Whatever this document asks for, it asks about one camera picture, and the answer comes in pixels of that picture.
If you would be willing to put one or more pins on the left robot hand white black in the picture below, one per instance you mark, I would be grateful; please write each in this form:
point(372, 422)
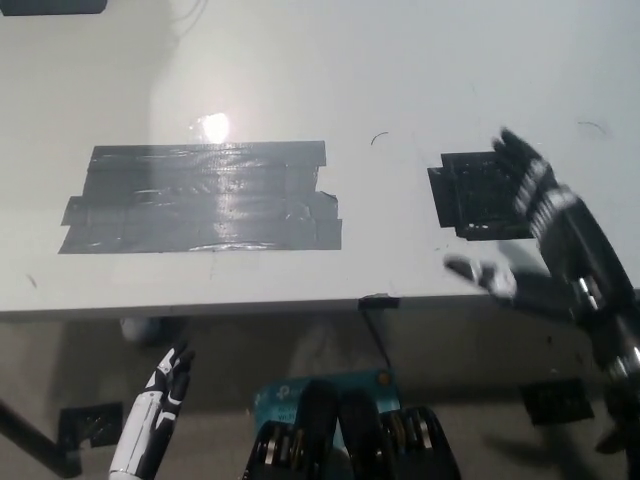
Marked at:
point(160, 400)

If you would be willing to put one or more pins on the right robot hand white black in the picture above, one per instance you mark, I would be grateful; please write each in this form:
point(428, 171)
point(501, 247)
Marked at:
point(570, 235)

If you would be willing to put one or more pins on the black ribbed robot torso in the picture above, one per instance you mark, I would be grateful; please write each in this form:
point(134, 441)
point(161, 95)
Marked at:
point(350, 440)

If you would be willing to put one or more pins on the black tape square mark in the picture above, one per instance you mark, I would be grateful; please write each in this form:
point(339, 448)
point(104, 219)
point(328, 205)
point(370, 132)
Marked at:
point(475, 200)

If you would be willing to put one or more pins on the teal network router box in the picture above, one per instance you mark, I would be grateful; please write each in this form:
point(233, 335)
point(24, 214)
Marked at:
point(280, 397)

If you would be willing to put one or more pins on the black table leg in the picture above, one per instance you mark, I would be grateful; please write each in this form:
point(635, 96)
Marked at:
point(35, 440)

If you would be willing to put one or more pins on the dark grey box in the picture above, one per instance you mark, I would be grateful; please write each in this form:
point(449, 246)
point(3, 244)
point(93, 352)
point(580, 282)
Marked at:
point(50, 6)

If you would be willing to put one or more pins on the large grey duct tape patch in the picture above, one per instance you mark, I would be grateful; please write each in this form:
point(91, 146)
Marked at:
point(200, 200)

